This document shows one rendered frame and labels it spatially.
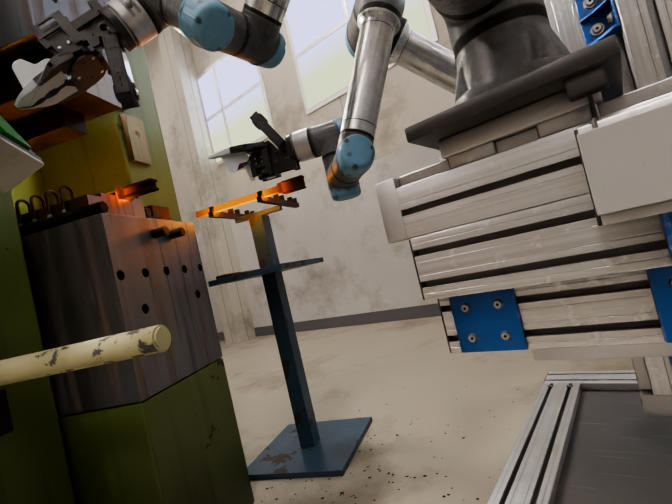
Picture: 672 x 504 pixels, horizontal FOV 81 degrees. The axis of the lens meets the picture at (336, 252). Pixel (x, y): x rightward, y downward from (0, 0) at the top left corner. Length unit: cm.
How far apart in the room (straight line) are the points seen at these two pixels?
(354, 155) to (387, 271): 321
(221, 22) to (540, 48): 47
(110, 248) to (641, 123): 98
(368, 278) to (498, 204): 361
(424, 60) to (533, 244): 70
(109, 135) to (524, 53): 135
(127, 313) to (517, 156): 87
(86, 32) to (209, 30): 21
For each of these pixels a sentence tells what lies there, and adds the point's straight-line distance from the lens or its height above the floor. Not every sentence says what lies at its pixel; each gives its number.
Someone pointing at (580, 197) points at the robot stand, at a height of 68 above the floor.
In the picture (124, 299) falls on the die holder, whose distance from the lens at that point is 104.
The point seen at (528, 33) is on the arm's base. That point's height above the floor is 88.
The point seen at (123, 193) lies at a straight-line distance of 122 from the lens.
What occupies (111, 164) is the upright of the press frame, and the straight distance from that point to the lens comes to 158.
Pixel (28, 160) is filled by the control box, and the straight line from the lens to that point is 83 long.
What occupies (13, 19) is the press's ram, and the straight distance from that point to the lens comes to 133.
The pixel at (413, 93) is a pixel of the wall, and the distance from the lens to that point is 391.
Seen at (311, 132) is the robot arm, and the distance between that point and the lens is 97.
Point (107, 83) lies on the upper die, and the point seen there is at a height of 133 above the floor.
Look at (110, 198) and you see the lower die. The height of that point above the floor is 98.
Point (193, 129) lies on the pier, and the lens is 570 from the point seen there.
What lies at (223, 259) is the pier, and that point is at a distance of 529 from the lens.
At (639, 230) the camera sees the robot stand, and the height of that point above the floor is 63.
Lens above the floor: 67
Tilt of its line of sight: 2 degrees up
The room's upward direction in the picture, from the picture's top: 13 degrees counter-clockwise
